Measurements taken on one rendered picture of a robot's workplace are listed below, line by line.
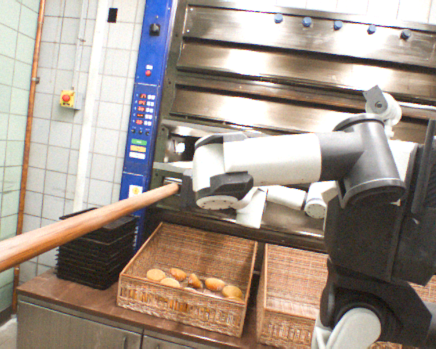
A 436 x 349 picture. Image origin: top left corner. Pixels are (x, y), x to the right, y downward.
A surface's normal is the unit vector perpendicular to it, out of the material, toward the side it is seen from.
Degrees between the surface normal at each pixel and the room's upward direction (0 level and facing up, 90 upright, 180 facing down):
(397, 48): 90
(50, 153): 90
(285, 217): 70
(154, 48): 90
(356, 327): 90
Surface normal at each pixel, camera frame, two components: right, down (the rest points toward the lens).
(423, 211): -0.62, -0.01
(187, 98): -0.09, -0.26
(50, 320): -0.15, 0.07
